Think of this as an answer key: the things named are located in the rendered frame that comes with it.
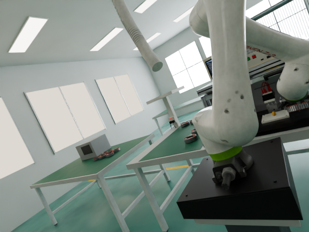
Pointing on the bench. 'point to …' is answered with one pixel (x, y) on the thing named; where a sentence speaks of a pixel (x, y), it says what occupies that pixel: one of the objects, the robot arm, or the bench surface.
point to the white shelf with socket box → (169, 106)
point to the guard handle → (272, 74)
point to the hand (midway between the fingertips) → (297, 103)
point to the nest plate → (275, 116)
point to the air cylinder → (272, 107)
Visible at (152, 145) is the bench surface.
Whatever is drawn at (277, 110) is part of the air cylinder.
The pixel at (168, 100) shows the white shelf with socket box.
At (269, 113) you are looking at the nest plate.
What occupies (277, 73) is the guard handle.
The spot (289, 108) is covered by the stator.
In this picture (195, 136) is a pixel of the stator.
